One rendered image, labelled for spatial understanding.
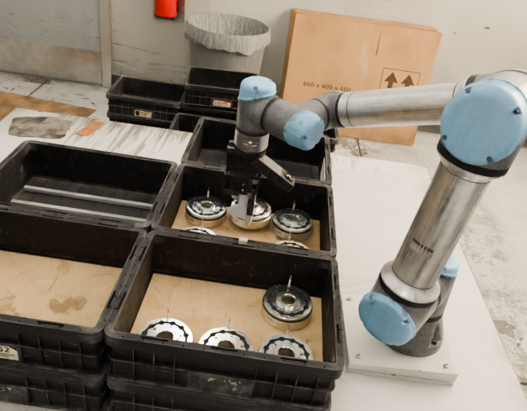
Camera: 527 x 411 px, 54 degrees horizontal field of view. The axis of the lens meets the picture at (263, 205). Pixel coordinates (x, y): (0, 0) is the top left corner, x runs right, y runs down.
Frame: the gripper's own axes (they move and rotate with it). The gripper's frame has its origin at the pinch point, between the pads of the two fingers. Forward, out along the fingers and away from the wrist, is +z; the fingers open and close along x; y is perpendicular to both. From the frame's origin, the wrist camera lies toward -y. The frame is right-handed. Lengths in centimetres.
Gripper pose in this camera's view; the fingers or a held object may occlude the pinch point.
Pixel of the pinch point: (250, 218)
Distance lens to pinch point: 128.3
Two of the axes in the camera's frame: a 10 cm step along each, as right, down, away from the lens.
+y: -9.9, -1.5, 0.0
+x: -0.8, 5.8, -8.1
